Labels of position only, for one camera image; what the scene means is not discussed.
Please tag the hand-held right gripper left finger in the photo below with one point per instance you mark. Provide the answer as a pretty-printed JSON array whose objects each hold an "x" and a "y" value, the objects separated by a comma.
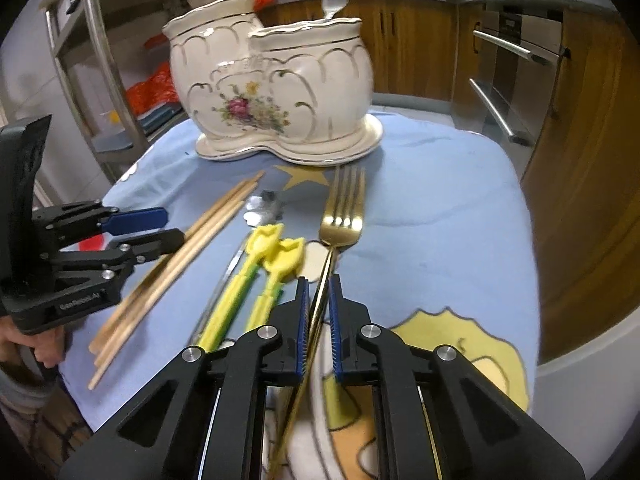
[{"x": 301, "y": 332}]

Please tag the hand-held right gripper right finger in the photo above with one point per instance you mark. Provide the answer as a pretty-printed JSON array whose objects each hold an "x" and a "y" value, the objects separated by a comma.
[{"x": 336, "y": 332}]

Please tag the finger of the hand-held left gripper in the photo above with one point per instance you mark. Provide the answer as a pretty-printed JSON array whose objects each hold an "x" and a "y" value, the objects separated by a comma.
[
  {"x": 140, "y": 217},
  {"x": 160, "y": 242}
]

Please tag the gold fork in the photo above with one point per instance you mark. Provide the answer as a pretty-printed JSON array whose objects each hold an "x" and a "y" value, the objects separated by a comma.
[{"x": 342, "y": 215}]

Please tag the floral ceramic double utensil holder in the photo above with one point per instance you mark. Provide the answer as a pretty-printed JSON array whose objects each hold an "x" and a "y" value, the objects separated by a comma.
[{"x": 280, "y": 85}]

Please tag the person's left forearm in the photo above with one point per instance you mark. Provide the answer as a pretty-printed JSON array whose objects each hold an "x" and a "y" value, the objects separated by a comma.
[{"x": 20, "y": 387}]

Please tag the person's left hand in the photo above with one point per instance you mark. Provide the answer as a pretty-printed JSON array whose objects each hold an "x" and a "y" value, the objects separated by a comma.
[{"x": 45, "y": 350}]

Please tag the blue cartoon printed blanket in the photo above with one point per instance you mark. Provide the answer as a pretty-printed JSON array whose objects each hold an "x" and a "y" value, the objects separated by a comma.
[{"x": 440, "y": 220}]

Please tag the stainless steel rack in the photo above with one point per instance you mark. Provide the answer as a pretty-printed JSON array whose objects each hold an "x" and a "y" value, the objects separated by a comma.
[{"x": 107, "y": 50}]

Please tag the person's plaid clothing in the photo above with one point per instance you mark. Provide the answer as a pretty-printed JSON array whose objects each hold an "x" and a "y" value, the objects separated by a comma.
[{"x": 45, "y": 435}]

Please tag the wooden kitchen cabinet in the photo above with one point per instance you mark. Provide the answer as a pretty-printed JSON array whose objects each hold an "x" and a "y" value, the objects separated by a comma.
[{"x": 405, "y": 45}]

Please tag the curved wooden panel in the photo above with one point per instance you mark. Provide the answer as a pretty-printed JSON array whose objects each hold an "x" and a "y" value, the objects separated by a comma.
[{"x": 595, "y": 185}]

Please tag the built-in oven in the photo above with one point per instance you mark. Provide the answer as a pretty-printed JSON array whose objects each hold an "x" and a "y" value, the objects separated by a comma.
[{"x": 520, "y": 55}]

